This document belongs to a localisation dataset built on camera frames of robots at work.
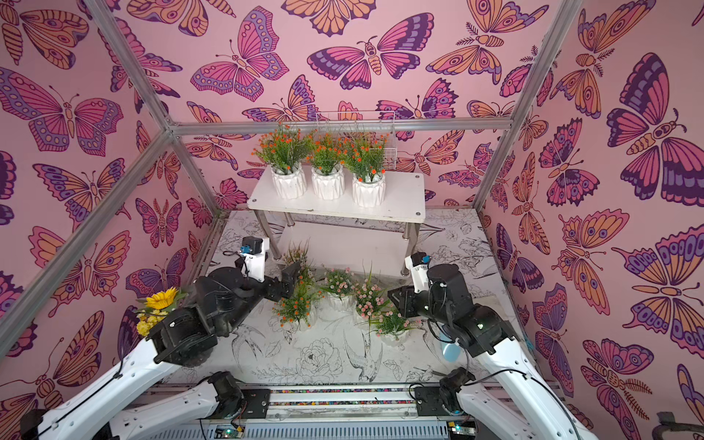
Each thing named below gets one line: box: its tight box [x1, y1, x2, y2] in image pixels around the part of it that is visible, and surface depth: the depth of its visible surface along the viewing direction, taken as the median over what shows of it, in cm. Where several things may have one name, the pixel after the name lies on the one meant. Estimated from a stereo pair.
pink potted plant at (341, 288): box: [320, 266, 358, 313], surface depth 84 cm
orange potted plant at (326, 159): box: [306, 132, 347, 201], surface depth 73 cm
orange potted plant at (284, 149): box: [251, 122, 312, 200], surface depth 74 cm
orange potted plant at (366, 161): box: [341, 132, 388, 209], surface depth 71 cm
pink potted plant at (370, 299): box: [355, 260, 390, 330], surface depth 79 cm
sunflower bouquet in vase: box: [135, 287, 188, 337], surface depth 68 cm
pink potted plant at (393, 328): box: [374, 310, 423, 348], surface depth 79 cm
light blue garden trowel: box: [442, 337, 462, 363], surface depth 83 cm
